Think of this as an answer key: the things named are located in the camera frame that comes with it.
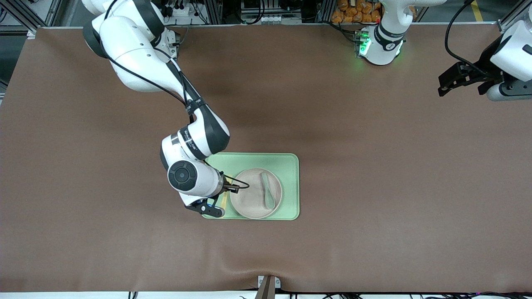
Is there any round white plate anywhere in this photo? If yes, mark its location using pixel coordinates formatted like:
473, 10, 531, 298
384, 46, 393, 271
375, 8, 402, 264
230, 168, 283, 219

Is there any green plastic spoon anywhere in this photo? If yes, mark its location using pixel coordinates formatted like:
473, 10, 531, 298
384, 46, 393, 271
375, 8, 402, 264
260, 172, 276, 210

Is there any light green rectangular tray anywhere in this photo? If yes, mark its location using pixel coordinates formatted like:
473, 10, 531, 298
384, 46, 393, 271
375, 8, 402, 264
201, 153, 300, 221

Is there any brown table cover mat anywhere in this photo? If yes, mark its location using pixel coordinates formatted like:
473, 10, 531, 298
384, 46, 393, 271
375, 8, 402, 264
0, 23, 532, 293

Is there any white power strip with plugs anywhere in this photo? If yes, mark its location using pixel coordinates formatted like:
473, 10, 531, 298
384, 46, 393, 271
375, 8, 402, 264
163, 2, 197, 18

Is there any long white power strip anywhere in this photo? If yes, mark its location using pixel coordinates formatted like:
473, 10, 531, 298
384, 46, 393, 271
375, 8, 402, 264
241, 15, 284, 25

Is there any aluminium frame corner profile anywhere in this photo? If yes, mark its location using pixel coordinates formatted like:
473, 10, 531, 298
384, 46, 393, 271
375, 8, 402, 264
497, 10, 532, 34
0, 0, 44, 39

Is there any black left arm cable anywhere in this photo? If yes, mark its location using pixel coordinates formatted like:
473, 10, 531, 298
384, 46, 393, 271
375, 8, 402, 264
445, 0, 490, 78

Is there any aluminium frame post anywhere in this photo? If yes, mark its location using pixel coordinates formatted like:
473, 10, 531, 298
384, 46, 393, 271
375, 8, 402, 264
206, 0, 223, 25

